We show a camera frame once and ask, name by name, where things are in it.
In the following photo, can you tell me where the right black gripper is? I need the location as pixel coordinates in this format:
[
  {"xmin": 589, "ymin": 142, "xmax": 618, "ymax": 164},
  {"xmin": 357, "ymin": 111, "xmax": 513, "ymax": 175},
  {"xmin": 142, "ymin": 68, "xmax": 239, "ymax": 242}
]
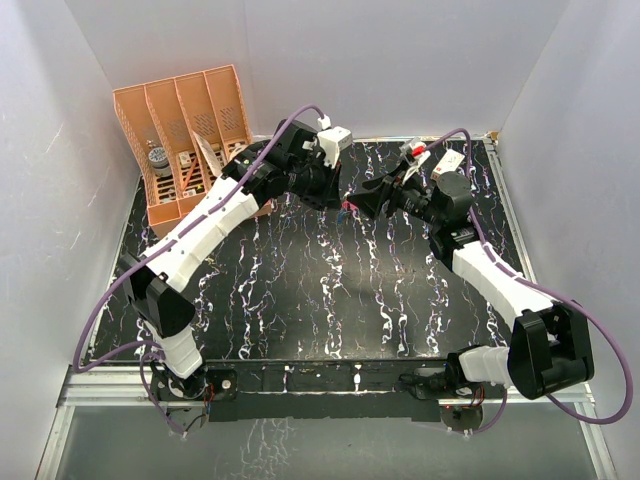
[{"xmin": 348, "ymin": 160, "xmax": 444, "ymax": 228}]

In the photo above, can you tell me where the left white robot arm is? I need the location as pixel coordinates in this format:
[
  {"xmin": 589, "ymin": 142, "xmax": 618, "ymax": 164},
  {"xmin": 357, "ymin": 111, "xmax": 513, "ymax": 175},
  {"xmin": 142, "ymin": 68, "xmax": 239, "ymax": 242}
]
[{"xmin": 123, "ymin": 120, "xmax": 352, "ymax": 399}]

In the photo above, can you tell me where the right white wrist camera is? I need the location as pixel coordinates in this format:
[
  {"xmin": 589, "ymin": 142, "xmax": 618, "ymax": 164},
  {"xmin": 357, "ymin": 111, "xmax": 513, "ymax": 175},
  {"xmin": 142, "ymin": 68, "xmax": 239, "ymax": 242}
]
[{"xmin": 400, "ymin": 137, "xmax": 431, "ymax": 184}]

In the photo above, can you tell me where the grey round canister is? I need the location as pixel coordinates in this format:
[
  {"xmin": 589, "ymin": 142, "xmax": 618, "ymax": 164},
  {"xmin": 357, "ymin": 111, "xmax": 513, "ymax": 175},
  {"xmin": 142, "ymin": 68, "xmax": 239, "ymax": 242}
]
[{"xmin": 147, "ymin": 140, "xmax": 171, "ymax": 178}]

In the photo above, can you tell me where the white red small box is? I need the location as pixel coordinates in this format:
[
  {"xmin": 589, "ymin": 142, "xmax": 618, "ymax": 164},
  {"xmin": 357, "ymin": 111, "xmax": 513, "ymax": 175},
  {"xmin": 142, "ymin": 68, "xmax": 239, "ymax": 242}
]
[{"xmin": 430, "ymin": 149, "xmax": 465, "ymax": 181}]

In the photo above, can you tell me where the orange perforated file organizer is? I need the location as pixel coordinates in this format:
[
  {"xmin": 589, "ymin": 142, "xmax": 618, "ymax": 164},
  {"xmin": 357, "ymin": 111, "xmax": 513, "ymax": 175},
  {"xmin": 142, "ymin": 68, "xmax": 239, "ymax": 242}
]
[{"xmin": 113, "ymin": 65, "xmax": 253, "ymax": 237}]

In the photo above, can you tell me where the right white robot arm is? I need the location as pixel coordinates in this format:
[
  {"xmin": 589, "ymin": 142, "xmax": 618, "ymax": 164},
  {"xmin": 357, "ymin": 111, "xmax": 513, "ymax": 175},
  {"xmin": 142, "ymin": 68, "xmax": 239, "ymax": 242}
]
[{"xmin": 348, "ymin": 171, "xmax": 595, "ymax": 400}]

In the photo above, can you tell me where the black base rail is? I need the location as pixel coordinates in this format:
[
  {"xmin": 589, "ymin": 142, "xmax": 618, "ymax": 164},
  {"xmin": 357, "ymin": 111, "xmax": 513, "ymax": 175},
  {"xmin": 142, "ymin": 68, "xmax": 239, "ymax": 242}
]
[{"xmin": 151, "ymin": 358, "xmax": 503, "ymax": 423}]

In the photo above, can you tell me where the small white beige box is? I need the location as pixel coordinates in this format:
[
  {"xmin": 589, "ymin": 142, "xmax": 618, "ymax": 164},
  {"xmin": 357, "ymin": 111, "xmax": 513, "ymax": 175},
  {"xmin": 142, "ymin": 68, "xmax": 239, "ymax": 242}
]
[{"xmin": 178, "ymin": 151, "xmax": 192, "ymax": 168}]

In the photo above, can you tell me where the white packaged card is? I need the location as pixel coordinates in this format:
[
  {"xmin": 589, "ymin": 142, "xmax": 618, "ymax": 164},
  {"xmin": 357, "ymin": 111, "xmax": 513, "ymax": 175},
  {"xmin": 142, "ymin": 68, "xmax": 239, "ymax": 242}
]
[{"xmin": 192, "ymin": 130, "xmax": 225, "ymax": 178}]

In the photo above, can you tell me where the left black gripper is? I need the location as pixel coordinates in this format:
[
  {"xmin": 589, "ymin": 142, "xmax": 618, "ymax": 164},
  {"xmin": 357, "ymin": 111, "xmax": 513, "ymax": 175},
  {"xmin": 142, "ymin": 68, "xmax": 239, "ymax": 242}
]
[{"xmin": 287, "ymin": 154, "xmax": 342, "ymax": 212}]

